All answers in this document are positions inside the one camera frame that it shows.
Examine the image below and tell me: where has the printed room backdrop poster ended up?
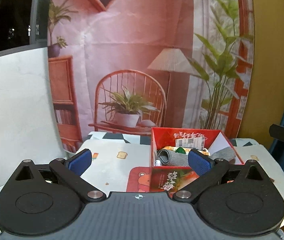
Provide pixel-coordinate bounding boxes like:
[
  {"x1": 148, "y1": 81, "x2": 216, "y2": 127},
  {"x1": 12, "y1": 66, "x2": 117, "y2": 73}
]
[{"x1": 47, "y1": 0, "x2": 254, "y2": 152}]

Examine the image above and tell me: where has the yellow panel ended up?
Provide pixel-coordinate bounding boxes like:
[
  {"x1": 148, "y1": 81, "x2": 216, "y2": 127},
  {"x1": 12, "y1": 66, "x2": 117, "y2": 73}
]
[{"x1": 238, "y1": 0, "x2": 284, "y2": 148}]

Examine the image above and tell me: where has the orange floral soft pouch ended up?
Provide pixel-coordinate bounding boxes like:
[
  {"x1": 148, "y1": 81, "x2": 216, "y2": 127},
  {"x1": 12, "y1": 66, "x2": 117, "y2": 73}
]
[{"x1": 163, "y1": 145, "x2": 211, "y2": 157}]

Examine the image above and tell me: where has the white marble board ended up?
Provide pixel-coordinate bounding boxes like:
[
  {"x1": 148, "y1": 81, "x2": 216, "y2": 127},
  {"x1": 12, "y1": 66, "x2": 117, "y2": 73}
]
[{"x1": 0, "y1": 48, "x2": 65, "y2": 186}]

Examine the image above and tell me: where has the white patterned table mat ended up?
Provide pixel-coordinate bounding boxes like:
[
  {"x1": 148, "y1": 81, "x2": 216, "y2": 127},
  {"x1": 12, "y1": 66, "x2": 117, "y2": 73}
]
[{"x1": 0, "y1": 130, "x2": 284, "y2": 240}]

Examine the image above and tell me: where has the red strawberry cardboard box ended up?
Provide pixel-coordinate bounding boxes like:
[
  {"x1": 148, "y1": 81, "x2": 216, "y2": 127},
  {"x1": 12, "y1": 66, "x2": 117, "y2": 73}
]
[{"x1": 149, "y1": 128, "x2": 244, "y2": 195}]

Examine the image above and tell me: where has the grey knitted cloth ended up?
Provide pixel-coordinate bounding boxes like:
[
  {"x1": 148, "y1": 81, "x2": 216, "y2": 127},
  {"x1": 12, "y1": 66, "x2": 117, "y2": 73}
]
[{"x1": 157, "y1": 147, "x2": 237, "y2": 167}]

